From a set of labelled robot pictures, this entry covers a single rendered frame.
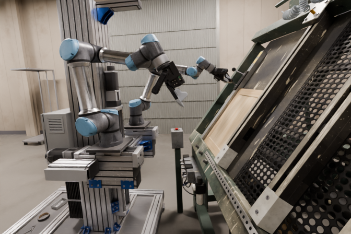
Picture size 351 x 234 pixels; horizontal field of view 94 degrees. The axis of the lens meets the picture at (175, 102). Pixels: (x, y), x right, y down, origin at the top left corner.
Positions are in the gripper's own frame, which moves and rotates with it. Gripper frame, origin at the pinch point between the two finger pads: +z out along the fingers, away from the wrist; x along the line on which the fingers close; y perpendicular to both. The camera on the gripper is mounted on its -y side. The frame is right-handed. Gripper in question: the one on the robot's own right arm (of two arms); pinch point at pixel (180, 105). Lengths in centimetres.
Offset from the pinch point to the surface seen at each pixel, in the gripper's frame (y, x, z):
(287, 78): 59, 25, 19
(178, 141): -32, 81, 39
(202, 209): -42, 69, 106
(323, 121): 43, -16, 28
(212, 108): 14, 94, 28
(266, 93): 44, 24, 21
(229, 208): -3, -8, 51
